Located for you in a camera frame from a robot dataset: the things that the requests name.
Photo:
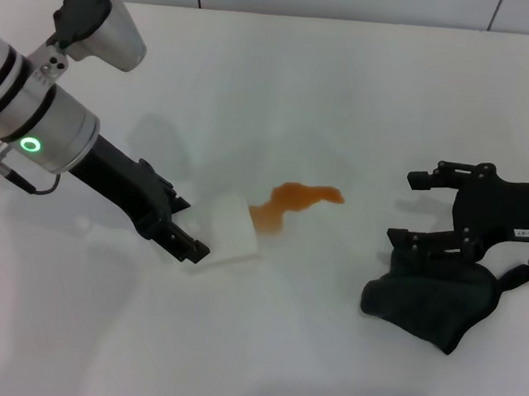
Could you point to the brown water stain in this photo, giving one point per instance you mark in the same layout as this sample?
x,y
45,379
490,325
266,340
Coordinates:
x,y
292,200

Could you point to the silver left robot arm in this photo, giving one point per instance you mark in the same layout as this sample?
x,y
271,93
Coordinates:
x,y
22,103

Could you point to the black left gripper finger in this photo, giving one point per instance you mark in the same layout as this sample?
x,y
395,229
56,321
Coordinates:
x,y
180,202
188,247

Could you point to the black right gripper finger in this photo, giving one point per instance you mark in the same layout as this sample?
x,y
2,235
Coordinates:
x,y
427,242
426,180

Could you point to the white paper cup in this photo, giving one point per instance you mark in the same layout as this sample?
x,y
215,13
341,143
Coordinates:
x,y
235,237

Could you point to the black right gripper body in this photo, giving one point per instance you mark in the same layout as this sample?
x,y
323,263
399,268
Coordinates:
x,y
509,210

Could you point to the dark blue rag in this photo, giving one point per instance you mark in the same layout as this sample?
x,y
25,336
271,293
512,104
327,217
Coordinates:
x,y
422,304

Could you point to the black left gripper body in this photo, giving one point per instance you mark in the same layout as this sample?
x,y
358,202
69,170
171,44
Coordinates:
x,y
126,186

